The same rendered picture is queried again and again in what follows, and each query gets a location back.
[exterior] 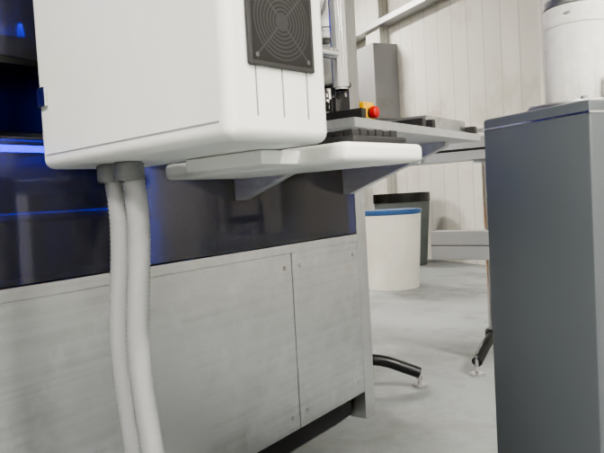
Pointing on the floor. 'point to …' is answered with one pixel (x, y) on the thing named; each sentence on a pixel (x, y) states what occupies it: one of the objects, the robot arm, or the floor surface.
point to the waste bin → (409, 207)
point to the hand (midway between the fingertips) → (329, 108)
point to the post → (365, 407)
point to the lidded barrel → (393, 248)
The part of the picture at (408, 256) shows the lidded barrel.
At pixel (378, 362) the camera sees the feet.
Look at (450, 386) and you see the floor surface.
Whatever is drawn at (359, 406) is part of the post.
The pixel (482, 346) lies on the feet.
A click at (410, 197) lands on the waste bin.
